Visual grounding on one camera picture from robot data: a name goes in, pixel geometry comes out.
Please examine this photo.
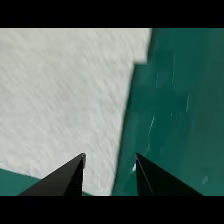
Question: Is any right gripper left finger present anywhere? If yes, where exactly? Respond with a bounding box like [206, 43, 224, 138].
[18, 152, 87, 197]

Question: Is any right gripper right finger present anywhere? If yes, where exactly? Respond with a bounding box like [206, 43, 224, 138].
[134, 152, 203, 197]

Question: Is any light grey garment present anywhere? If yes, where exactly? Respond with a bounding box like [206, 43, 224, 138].
[0, 27, 153, 197]

